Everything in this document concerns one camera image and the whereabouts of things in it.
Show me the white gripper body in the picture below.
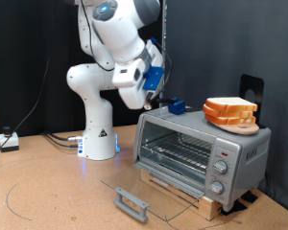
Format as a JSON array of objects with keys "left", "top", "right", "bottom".
[{"left": 111, "top": 57, "right": 152, "bottom": 110}]

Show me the glass oven door with handle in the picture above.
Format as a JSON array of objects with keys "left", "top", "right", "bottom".
[{"left": 101, "top": 161, "right": 206, "bottom": 223}]

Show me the silver oven knob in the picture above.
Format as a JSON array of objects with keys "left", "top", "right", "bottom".
[
  {"left": 209, "top": 180, "right": 225, "bottom": 196},
  {"left": 213, "top": 160, "right": 228, "bottom": 175}
]

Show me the silver toaster oven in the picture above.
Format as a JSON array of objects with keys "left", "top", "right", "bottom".
[{"left": 132, "top": 104, "right": 273, "bottom": 212}]

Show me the vertical metal pole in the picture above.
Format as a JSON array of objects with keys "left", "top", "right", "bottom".
[{"left": 158, "top": 0, "right": 168, "bottom": 101}]

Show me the round wooden board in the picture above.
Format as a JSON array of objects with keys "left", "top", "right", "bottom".
[{"left": 210, "top": 123, "right": 260, "bottom": 136}]

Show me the black metal bookend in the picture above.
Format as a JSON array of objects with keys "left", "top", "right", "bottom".
[{"left": 238, "top": 74, "right": 267, "bottom": 129}]

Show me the slotted wooden block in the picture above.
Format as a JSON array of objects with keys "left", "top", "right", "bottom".
[{"left": 139, "top": 169, "right": 224, "bottom": 221}]

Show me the black foam pad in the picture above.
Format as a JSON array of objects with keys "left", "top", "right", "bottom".
[
  {"left": 241, "top": 190, "right": 259, "bottom": 204},
  {"left": 220, "top": 199, "right": 249, "bottom": 217}
]

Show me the grey emergency stop box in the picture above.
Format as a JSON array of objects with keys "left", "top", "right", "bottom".
[{"left": 0, "top": 126, "right": 20, "bottom": 152}]

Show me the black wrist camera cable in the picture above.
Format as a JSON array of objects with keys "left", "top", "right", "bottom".
[{"left": 79, "top": 0, "right": 173, "bottom": 97}]

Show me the wire oven rack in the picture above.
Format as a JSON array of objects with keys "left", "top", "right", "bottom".
[{"left": 140, "top": 132, "right": 213, "bottom": 175}]

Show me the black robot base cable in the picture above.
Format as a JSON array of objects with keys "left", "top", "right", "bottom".
[
  {"left": 45, "top": 133, "right": 80, "bottom": 149},
  {"left": 41, "top": 129, "right": 84, "bottom": 143}
]

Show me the long black hanging cable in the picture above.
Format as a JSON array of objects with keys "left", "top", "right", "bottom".
[{"left": 0, "top": 54, "right": 52, "bottom": 167}]

